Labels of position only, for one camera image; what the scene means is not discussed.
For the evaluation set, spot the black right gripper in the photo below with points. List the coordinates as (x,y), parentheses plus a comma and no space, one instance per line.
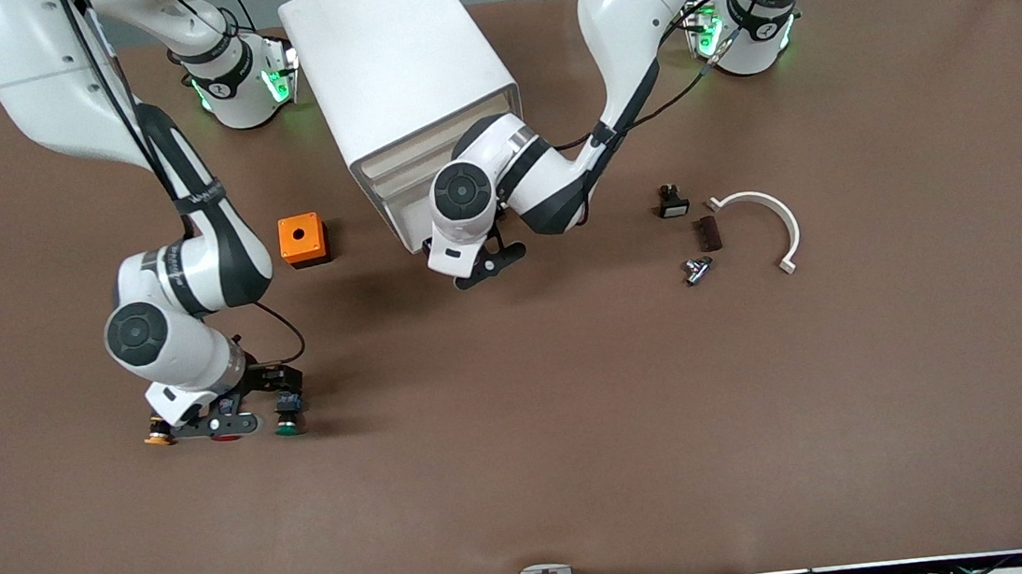
(264,380)

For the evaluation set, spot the green push button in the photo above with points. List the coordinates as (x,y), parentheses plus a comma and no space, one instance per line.
(290,429)

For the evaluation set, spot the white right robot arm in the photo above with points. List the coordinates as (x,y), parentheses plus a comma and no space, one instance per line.
(191,271)

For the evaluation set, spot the red mushroom push button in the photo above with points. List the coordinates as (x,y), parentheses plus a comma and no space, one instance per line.
(226,438)

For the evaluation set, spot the yellow mushroom push button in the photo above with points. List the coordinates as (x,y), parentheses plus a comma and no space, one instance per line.
(160,439)

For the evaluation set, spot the white drawer cabinet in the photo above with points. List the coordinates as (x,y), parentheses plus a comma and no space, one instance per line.
(395,54)

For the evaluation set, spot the white square push button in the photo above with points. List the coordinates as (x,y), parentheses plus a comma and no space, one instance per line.
(674,207)

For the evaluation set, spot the brown table mat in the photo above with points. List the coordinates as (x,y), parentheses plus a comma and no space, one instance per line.
(584,458)

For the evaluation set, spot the silver metal connector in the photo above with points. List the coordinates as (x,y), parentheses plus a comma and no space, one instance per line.
(695,271)

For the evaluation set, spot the brown ribbed cylinder piece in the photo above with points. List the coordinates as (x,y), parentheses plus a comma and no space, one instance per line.
(708,234)

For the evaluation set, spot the white semicircular clamp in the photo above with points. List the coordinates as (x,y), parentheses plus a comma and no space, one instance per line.
(793,230)

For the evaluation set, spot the orange button enclosure box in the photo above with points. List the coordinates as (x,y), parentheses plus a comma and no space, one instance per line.
(300,237)

